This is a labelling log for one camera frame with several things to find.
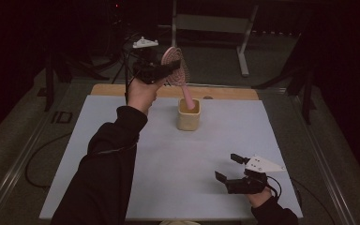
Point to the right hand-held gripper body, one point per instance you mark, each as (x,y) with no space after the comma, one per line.
(262,165)

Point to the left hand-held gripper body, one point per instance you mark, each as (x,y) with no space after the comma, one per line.
(148,70)

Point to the black stand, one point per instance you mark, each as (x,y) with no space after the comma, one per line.
(49,87)
(307,97)

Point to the wooden table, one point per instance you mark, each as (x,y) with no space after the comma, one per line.
(112,90)

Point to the dark round table grommet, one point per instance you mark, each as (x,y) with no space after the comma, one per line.
(208,97)

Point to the pale rounded object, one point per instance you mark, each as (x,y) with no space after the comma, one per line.
(178,222)

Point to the pink hairbrush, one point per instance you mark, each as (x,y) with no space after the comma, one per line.
(178,78)

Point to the person's right hand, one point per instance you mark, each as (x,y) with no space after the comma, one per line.
(259,198)

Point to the black floor bracket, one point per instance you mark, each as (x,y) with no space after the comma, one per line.
(56,117)

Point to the beige square cup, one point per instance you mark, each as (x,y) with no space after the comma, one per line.
(187,122)

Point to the white metal stand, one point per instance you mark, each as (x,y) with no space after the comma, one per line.
(214,23)

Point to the white table mat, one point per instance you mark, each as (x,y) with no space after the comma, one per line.
(184,156)

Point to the metal floor rail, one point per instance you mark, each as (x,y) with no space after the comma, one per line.
(322,162)
(15,168)

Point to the person's left hand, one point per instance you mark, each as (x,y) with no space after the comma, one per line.
(142,95)

